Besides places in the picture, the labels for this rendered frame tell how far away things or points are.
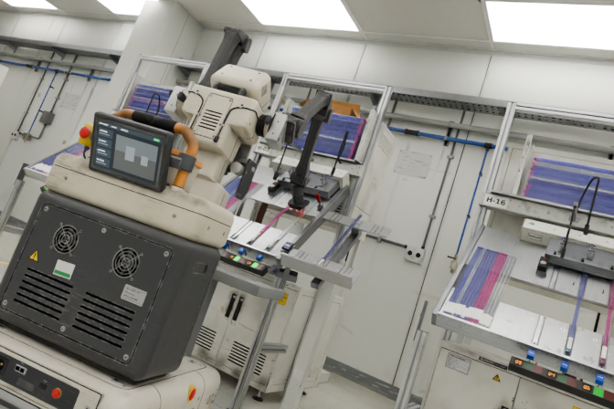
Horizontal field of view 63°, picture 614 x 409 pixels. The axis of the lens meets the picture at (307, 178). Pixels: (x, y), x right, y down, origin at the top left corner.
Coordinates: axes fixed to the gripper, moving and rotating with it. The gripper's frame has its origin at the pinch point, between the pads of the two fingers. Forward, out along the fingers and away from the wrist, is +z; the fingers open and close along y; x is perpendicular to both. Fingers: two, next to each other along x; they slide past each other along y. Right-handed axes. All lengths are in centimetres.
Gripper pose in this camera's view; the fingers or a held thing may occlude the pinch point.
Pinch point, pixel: (300, 215)
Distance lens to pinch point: 268.4
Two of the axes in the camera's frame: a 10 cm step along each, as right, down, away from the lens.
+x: -5.3, 4.9, -6.9
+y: -8.4, -2.2, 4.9
